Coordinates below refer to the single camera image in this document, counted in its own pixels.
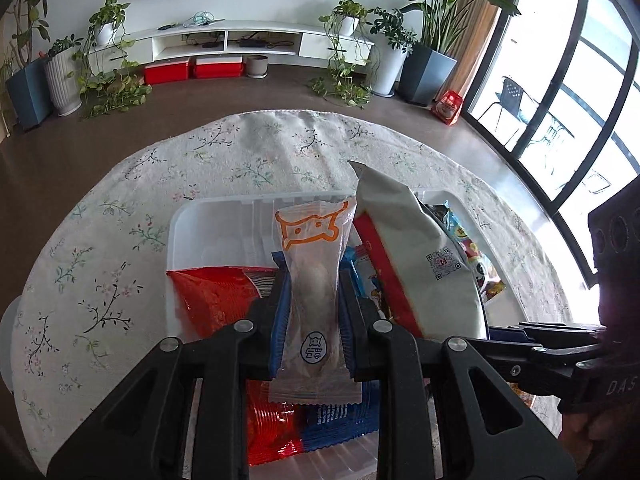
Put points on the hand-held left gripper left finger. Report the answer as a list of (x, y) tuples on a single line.
[(280, 320)]

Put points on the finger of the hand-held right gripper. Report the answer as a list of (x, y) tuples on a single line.
[(550, 365), (550, 336)]

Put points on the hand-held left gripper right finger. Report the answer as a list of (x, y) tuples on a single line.
[(350, 320)]

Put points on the clear orange-print snack packet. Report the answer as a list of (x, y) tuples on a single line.
[(307, 285)]

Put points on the white and red snack bag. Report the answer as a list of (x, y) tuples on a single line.
[(420, 250)]

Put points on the dark blue snack packet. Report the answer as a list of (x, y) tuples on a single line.
[(330, 422)]

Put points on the white plastic tray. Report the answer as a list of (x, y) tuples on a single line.
[(220, 230)]

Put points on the person's right hand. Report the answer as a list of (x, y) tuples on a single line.
[(600, 432)]

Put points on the red snack packet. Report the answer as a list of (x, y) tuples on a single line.
[(215, 305)]

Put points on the blue cartoon snack packet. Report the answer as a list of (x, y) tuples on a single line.
[(470, 255)]

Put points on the outdoor metal chair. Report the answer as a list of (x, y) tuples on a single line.
[(585, 182), (515, 92)]

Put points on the floral tablecloth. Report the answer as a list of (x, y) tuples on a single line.
[(200, 160)]

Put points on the red gift bag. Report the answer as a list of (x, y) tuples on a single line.
[(447, 107)]

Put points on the bushy plant in white pot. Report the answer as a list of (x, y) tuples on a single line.
[(387, 70)]

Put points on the grey round pot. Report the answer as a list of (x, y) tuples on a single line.
[(257, 66)]

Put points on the large-leaf plant in grey pot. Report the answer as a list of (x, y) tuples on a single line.
[(427, 75)]

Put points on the red storage box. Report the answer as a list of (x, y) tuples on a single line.
[(167, 72), (219, 67)]

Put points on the black set-top box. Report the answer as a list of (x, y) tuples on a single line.
[(251, 42)]

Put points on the white TV cabinet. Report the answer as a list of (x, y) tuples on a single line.
[(280, 27)]

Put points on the beige curtain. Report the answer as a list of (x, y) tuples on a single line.
[(482, 50)]

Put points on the trailing ivy in white pot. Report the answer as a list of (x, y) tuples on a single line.
[(348, 25)]

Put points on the plant in white ribbed pot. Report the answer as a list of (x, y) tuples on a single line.
[(62, 85)]

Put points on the trailing pothos in white pot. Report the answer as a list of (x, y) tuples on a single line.
[(102, 35)]

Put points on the tall plant in blue pot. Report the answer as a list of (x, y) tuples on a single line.
[(27, 95)]

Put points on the black window frame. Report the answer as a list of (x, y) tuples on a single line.
[(552, 60)]

